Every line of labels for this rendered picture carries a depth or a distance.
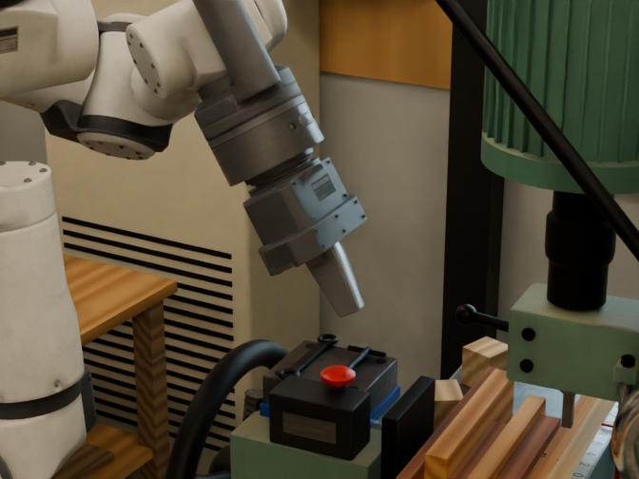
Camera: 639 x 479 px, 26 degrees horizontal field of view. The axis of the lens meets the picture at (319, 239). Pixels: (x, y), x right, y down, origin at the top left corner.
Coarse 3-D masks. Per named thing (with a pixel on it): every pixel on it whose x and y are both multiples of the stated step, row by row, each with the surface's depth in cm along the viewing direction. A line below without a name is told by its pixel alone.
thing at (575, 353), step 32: (544, 288) 124; (512, 320) 120; (544, 320) 119; (576, 320) 118; (608, 320) 117; (512, 352) 121; (544, 352) 120; (576, 352) 118; (608, 352) 117; (544, 384) 121; (576, 384) 119; (608, 384) 118
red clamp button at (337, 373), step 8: (328, 368) 119; (336, 368) 119; (344, 368) 119; (320, 376) 118; (328, 376) 118; (336, 376) 118; (344, 376) 118; (352, 376) 118; (328, 384) 118; (336, 384) 117; (344, 384) 118
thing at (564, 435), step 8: (584, 400) 132; (592, 400) 132; (576, 408) 130; (584, 408) 130; (576, 416) 129; (584, 416) 129; (576, 424) 127; (560, 432) 126; (568, 432) 126; (552, 440) 125; (560, 440) 125; (568, 440) 125; (560, 456) 122; (536, 464) 121
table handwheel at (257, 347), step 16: (240, 352) 138; (256, 352) 140; (272, 352) 143; (288, 352) 148; (224, 368) 136; (240, 368) 137; (208, 384) 134; (224, 384) 135; (192, 400) 134; (208, 400) 133; (192, 416) 132; (208, 416) 133; (192, 432) 131; (176, 448) 131; (192, 448) 131; (224, 448) 143; (176, 464) 131; (192, 464) 131; (224, 464) 142
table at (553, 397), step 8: (456, 376) 145; (464, 384) 144; (520, 384) 144; (528, 384) 144; (464, 392) 142; (520, 392) 142; (528, 392) 142; (536, 392) 142; (544, 392) 142; (552, 392) 142; (560, 392) 142; (520, 400) 140; (552, 400) 140; (560, 400) 140; (576, 400) 140; (552, 408) 139; (560, 408) 139; (560, 416) 137
